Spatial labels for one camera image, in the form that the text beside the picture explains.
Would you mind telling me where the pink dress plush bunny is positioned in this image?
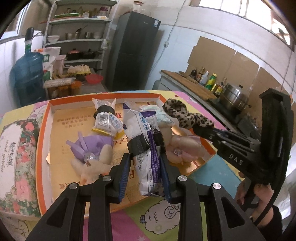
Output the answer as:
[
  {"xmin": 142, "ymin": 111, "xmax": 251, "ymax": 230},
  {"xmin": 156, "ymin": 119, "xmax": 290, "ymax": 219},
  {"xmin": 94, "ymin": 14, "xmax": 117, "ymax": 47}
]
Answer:
[{"xmin": 158, "ymin": 121, "xmax": 207, "ymax": 164}]

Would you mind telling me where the purple dress plush bunny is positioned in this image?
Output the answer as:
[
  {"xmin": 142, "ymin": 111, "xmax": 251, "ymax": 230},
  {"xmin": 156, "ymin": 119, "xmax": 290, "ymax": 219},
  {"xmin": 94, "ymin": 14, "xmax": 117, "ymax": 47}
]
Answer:
[{"xmin": 66, "ymin": 132, "xmax": 113, "ymax": 185}]

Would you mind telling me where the leopard print scrunchie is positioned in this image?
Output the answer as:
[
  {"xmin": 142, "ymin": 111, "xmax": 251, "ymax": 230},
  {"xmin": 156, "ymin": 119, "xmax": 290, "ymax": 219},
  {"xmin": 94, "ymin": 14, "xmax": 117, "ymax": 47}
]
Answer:
[{"xmin": 163, "ymin": 98, "xmax": 214, "ymax": 130}]

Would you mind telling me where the purple white snack packet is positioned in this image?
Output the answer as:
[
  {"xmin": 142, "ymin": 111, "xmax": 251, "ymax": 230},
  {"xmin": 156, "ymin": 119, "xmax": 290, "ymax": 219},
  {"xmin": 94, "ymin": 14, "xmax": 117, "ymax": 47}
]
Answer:
[{"xmin": 123, "ymin": 101, "xmax": 161, "ymax": 196}]

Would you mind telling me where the yellow white snack packet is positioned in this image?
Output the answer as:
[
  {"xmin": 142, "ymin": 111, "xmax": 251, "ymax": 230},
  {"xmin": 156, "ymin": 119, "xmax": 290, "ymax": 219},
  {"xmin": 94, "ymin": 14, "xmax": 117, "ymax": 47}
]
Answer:
[{"xmin": 92, "ymin": 98, "xmax": 125, "ymax": 140}]

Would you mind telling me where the green printed tissue pack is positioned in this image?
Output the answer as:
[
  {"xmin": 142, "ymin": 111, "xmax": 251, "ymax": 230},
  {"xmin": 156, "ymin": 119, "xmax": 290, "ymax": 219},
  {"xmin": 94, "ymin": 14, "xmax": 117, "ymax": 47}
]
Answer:
[{"xmin": 139, "ymin": 105, "xmax": 175, "ymax": 126}]

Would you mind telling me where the person's right hand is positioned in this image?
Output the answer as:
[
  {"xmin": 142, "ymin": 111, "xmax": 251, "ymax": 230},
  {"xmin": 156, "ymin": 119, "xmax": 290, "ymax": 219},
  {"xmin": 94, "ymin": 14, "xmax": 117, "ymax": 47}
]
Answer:
[{"xmin": 234, "ymin": 178, "xmax": 275, "ymax": 229}]

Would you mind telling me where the steel steamer pot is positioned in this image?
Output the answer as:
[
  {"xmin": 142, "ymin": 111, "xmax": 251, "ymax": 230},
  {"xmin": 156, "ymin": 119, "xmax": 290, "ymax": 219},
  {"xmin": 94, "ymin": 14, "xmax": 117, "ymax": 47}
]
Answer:
[{"xmin": 219, "ymin": 83, "xmax": 249, "ymax": 111}]

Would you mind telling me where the green yellow bottle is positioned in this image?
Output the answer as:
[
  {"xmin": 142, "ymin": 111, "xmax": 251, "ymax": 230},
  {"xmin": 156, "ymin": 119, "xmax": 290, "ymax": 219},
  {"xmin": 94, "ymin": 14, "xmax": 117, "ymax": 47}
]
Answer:
[{"xmin": 205, "ymin": 73, "xmax": 217, "ymax": 90}]

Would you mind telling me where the orange shallow cardboard box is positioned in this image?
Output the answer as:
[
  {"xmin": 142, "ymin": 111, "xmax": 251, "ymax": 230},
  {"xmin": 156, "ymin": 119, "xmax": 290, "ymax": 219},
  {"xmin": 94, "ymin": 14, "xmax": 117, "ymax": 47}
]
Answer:
[{"xmin": 36, "ymin": 91, "xmax": 210, "ymax": 214}]

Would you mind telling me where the wooden cutting board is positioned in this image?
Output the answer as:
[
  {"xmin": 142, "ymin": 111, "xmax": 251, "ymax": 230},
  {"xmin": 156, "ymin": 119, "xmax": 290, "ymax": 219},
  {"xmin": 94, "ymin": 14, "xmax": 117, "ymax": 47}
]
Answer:
[{"xmin": 161, "ymin": 70, "xmax": 217, "ymax": 101}]

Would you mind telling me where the colourful cartoon bed sheet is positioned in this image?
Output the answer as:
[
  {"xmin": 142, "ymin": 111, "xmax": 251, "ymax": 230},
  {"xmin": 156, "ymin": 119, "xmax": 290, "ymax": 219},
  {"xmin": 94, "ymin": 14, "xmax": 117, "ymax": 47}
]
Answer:
[{"xmin": 1, "ymin": 90, "xmax": 241, "ymax": 240}]

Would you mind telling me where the floral tissue box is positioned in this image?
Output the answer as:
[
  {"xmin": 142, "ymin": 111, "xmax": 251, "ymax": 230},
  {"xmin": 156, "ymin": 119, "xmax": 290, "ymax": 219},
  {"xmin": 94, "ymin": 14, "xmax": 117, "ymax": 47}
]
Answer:
[{"xmin": 1, "ymin": 120, "xmax": 41, "ymax": 219}]

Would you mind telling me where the red plastic basin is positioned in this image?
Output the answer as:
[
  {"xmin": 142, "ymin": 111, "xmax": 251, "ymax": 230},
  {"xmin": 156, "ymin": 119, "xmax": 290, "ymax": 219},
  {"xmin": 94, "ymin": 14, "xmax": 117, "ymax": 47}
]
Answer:
[{"xmin": 85, "ymin": 74, "xmax": 103, "ymax": 85}]

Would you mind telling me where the black refrigerator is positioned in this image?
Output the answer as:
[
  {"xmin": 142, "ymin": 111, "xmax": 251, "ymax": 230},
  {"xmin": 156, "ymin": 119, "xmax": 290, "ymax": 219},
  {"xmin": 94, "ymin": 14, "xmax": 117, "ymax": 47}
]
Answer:
[{"xmin": 105, "ymin": 11, "xmax": 161, "ymax": 91}]

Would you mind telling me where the blue water jug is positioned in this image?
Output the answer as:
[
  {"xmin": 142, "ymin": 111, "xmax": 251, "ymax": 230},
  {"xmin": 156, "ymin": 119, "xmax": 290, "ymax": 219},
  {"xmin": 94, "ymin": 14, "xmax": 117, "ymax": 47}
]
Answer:
[{"xmin": 10, "ymin": 27, "xmax": 46, "ymax": 108}]

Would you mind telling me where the glass jar red lid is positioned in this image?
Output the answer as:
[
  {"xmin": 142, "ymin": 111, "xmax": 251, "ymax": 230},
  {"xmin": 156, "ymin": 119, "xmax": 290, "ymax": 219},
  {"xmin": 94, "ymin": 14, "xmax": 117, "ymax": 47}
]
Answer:
[{"xmin": 132, "ymin": 1, "xmax": 144, "ymax": 13}]

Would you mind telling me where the metal storage shelf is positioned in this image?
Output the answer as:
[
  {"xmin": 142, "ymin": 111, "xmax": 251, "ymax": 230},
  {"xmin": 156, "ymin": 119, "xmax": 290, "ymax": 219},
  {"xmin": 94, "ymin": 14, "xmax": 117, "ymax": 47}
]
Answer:
[{"xmin": 43, "ymin": 0, "xmax": 118, "ymax": 75}]

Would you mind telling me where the cardboard wall sheet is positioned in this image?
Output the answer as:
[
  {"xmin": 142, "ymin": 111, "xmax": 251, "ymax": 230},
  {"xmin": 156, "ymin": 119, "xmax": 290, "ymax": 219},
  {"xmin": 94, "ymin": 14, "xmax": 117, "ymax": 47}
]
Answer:
[{"xmin": 186, "ymin": 36, "xmax": 295, "ymax": 109}]

